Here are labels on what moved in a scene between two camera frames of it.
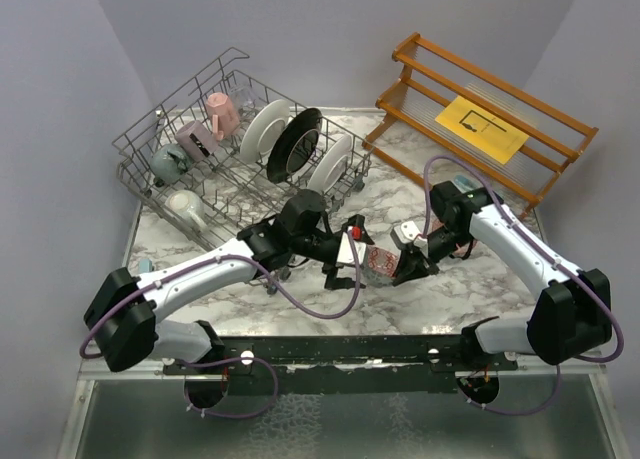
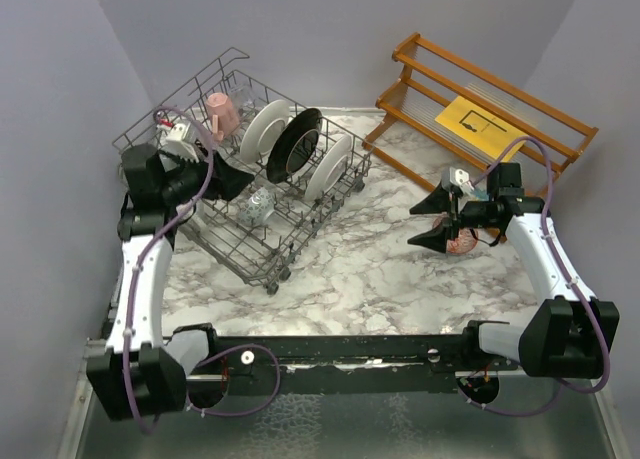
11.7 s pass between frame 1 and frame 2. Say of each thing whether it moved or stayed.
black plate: stayed
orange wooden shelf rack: stayed
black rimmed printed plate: stayed
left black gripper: moved
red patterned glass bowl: moved
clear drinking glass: stayed
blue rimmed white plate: stayed
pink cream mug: stayed
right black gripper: moved
